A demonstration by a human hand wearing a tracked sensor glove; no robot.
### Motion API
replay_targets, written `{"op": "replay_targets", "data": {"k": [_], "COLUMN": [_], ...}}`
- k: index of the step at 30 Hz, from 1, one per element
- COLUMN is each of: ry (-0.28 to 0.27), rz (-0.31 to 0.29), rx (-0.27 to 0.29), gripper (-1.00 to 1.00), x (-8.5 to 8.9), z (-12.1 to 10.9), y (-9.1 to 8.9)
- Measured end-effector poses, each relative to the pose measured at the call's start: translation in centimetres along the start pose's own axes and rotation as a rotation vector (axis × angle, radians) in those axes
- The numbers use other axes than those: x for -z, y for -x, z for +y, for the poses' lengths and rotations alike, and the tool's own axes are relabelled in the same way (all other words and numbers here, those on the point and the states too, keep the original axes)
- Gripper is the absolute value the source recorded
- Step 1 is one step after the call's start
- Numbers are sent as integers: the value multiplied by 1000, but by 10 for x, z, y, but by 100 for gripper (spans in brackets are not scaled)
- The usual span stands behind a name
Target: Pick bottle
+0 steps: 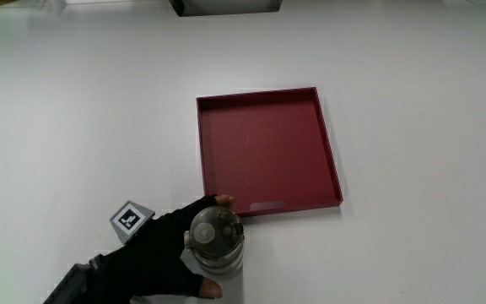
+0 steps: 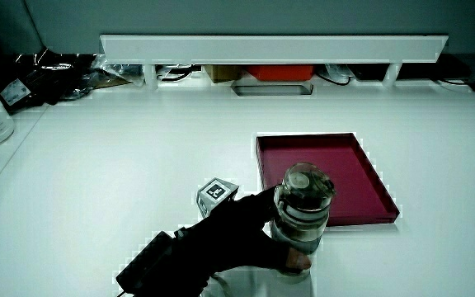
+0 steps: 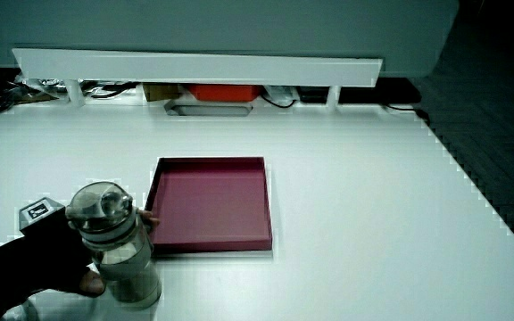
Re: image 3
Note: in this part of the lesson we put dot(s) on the person's left hand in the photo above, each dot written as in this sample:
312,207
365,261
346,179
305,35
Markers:
47,254

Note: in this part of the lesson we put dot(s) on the clear glass bottle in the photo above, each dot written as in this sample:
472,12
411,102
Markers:
121,249

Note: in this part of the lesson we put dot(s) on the maroon square tray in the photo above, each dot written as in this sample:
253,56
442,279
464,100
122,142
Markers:
212,205

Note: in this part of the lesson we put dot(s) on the brown cardboard box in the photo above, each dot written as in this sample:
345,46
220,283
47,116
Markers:
161,92

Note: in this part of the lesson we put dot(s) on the orange box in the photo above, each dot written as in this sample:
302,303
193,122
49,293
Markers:
224,92

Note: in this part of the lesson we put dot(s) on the white shelf riser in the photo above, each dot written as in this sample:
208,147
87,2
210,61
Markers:
203,68

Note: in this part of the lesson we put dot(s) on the white adapter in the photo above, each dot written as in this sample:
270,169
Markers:
280,93

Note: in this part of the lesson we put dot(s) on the black flat device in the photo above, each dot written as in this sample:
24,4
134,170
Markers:
373,93

